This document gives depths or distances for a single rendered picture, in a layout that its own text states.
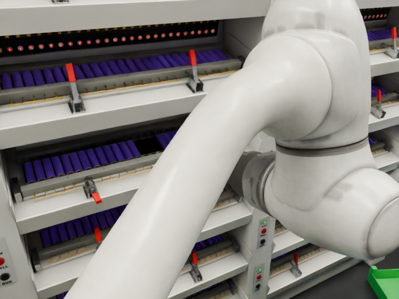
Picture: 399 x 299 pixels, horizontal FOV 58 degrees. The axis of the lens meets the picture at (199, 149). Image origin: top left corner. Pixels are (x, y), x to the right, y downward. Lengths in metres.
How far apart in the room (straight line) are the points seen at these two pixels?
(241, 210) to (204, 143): 0.84
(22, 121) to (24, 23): 0.18
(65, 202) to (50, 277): 0.21
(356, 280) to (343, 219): 1.40
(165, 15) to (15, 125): 0.35
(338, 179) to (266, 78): 0.14
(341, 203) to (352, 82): 0.12
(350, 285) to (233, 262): 0.68
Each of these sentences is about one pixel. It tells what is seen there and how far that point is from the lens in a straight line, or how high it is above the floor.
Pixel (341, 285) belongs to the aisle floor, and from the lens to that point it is 1.74.
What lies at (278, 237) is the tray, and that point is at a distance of 1.32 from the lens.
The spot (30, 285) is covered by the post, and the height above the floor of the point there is 0.58.
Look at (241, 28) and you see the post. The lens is 0.98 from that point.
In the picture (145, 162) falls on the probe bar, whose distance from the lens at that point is 0.88.
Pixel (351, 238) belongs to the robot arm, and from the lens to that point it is 0.39.
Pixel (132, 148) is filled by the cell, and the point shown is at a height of 0.80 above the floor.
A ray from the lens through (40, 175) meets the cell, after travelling 0.88.
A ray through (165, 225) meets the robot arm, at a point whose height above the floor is 1.06.
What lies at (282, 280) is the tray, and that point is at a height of 0.16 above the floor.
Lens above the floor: 1.21
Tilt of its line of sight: 27 degrees down
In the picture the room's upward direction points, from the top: straight up
